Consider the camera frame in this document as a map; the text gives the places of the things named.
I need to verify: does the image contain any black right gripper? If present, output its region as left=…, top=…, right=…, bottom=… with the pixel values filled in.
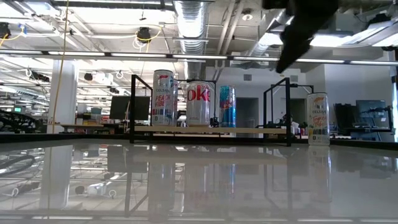
left=262, top=0, right=340, bottom=74

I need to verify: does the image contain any white yellow Celsius can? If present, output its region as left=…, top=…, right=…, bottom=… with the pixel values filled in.
left=307, top=92, right=331, bottom=146

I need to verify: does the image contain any Red Bull can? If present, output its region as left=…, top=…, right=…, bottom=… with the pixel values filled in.
left=219, top=85, right=237, bottom=128

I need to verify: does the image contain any Diet Coke can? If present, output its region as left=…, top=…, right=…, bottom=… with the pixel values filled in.
left=185, top=80, right=213, bottom=127

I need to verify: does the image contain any silver slim beverage can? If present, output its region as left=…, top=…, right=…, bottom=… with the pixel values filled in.
left=172, top=79, right=180, bottom=127

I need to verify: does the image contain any Celsius Peach Vibe can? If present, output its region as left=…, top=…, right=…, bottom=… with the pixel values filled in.
left=151, top=69, right=175, bottom=127

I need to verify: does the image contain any ceiling light strip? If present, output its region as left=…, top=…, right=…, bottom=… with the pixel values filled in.
left=233, top=55, right=398, bottom=66
left=0, top=49, right=229, bottom=60

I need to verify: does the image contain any dark background screen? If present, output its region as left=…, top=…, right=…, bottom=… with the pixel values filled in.
left=356, top=99, right=393, bottom=129

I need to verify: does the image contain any black round ceiling device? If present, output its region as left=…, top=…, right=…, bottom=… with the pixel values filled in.
left=136, top=27, right=152, bottom=44

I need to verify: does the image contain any black computer monitor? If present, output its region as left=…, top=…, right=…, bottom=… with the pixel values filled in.
left=109, top=95, right=151, bottom=121

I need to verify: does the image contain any white pillar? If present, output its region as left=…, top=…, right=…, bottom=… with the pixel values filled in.
left=49, top=58, right=78, bottom=134

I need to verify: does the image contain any silver slanted ventilation duct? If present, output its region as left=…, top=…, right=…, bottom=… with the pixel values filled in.
left=245, top=8, right=292, bottom=63

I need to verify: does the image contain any wooden shelf with black frame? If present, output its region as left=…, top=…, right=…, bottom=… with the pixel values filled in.
left=129, top=73, right=292, bottom=147

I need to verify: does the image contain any silver spiral ventilation duct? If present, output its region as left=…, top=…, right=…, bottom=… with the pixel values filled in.
left=173, top=0, right=215, bottom=81

